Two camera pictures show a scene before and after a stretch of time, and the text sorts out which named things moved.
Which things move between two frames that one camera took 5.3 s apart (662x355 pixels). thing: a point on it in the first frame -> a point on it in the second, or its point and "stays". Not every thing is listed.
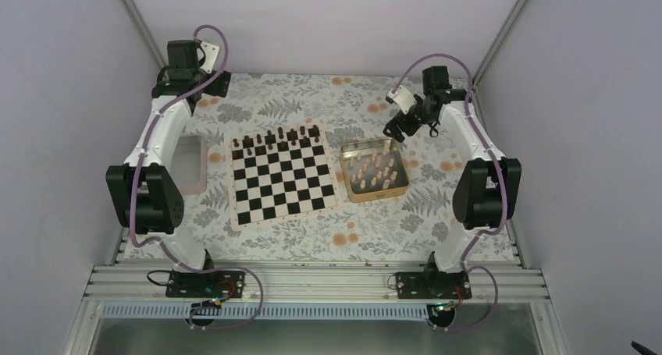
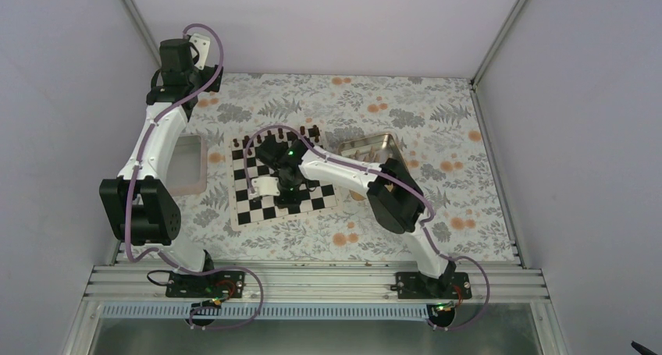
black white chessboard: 280,175 stays
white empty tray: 189,165 stays
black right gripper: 410,129 -> 293,200
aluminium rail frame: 318,282 stays
